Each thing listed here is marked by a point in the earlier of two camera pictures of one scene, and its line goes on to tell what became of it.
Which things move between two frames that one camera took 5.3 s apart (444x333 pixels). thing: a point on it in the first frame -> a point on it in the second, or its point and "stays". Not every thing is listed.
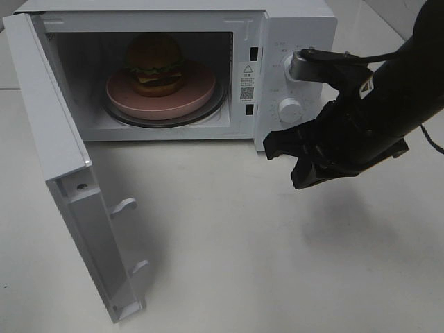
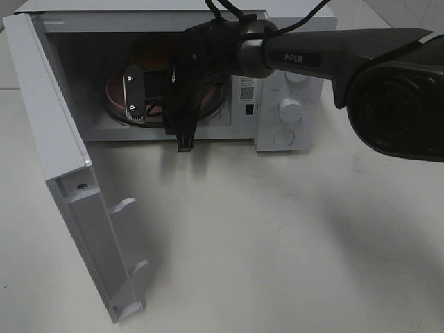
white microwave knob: x=290 y=110 stays
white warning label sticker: x=248 y=82 stays
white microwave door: x=67 y=168 stays
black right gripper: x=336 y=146 -> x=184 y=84
